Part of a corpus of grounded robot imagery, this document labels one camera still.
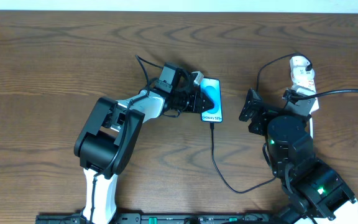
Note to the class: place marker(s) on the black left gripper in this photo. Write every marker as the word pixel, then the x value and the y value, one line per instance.
pixel 194 101

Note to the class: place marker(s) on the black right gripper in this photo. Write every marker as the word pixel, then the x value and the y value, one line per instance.
pixel 260 115

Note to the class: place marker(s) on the blue Galaxy smartphone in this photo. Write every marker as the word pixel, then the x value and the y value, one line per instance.
pixel 212 88

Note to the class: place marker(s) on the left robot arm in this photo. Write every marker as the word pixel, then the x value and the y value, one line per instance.
pixel 107 140

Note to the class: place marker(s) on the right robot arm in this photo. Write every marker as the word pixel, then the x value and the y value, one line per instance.
pixel 317 193

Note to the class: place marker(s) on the white USB charger plug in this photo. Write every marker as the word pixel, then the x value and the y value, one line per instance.
pixel 301 69

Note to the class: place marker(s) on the white power strip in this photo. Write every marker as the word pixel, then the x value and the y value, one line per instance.
pixel 306 84

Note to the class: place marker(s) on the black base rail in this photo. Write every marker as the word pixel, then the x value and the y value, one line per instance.
pixel 136 218

